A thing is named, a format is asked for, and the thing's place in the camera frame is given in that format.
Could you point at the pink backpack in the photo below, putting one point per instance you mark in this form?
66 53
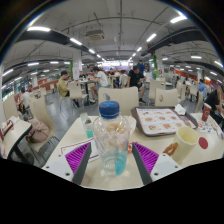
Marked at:
38 131

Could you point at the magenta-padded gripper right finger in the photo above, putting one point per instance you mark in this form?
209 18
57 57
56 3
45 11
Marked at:
148 159

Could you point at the small white teal packet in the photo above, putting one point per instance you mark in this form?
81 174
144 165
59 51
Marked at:
87 128

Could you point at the small red sauce packet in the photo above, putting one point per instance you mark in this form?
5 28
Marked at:
129 148

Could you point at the beige neighbouring table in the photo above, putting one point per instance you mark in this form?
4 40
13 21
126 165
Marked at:
15 131

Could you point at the ceiling air conditioner unit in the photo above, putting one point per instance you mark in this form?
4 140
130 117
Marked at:
95 35

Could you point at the flat round red coaster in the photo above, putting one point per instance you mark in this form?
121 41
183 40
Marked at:
203 142

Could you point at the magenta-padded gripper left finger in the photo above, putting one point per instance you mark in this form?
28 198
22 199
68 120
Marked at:
76 158

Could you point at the cream paper cup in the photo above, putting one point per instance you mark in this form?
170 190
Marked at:
185 143

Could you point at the colourful sticker sheet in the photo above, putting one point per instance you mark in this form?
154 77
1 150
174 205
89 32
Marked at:
213 128

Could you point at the ceiling strip lights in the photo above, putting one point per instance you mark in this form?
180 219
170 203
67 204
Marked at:
38 29

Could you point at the clear blue-capped water bottle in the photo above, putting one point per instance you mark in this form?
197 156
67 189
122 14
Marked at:
111 140

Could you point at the person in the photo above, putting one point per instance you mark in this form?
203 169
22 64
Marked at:
211 100
141 67
135 78
155 73
62 87
201 88
25 100
101 79

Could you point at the printed paper tray liner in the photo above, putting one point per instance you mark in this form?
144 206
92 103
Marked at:
156 120

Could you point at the red paper cup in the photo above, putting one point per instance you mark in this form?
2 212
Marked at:
206 113

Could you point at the white red-edged paper sheet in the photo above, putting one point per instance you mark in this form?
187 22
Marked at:
71 146

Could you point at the crumpled white napkin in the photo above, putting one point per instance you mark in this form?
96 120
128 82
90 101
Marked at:
180 110

